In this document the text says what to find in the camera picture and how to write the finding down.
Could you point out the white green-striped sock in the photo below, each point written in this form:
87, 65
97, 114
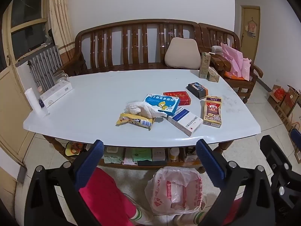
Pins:
190, 219
140, 215

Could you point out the window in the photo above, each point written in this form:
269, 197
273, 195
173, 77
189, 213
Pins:
27, 11

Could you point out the glass cup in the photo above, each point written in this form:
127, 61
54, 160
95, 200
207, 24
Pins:
60, 77

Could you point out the yellow door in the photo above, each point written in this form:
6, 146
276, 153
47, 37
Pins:
250, 44

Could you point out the tall tan carton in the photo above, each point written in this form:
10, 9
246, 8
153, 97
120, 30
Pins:
204, 64

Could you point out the flat black case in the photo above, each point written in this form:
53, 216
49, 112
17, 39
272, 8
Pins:
152, 163

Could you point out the white square box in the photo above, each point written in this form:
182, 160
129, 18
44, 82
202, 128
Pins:
159, 155

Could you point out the pink plastic bag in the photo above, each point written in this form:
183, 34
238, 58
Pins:
235, 58

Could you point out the white and blue medicine box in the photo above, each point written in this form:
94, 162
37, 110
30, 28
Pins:
185, 121

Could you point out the white red-print plastic bag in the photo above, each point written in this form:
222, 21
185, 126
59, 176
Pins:
162, 193

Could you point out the hanging door ornament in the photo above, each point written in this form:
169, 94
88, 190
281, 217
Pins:
251, 28

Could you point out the wooden slatted bench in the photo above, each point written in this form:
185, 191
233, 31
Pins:
131, 44

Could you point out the black and blue box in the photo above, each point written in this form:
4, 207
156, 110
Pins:
197, 90

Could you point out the printed cardboard box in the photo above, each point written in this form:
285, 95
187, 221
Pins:
291, 100

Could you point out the grey radiator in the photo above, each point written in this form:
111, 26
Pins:
44, 66

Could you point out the person's left leg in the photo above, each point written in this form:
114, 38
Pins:
105, 197

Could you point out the yellow toy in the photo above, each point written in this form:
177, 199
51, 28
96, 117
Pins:
73, 149

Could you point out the gold and red box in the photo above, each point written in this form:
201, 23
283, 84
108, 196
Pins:
212, 111

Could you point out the small white bottle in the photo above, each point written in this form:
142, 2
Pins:
174, 155

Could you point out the wooden armchair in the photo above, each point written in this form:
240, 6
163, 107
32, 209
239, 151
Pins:
247, 84

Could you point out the small tan carton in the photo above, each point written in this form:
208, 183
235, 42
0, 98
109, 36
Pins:
213, 75

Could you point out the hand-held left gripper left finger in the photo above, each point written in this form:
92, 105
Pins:
90, 160

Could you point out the long white box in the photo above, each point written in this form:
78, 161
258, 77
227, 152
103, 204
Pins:
56, 94

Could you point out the white tube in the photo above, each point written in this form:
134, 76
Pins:
35, 103

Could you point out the green packet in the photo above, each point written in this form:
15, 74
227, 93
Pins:
142, 155

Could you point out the beige cushion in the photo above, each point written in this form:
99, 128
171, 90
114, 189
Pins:
182, 54

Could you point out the small cardboard box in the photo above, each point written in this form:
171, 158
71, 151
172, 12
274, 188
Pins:
298, 155

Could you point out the yellow snack wrapper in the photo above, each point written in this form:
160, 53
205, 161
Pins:
134, 121

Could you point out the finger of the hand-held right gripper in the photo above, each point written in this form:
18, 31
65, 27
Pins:
276, 156
296, 139

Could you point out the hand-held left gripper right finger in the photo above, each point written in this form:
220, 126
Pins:
209, 161

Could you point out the green wipes pack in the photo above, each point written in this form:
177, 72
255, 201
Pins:
112, 156

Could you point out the large cardboard box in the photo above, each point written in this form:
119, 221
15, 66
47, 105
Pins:
295, 119

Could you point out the blue cartoon medicine box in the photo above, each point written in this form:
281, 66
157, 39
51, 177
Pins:
163, 102

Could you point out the white tissue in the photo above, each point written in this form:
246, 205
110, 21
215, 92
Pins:
141, 108

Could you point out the open cardboard box red contents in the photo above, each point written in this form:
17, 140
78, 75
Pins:
277, 96

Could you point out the red cigarette box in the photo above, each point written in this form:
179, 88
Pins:
182, 96

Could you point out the beige patterned curtain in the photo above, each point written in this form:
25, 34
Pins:
60, 11

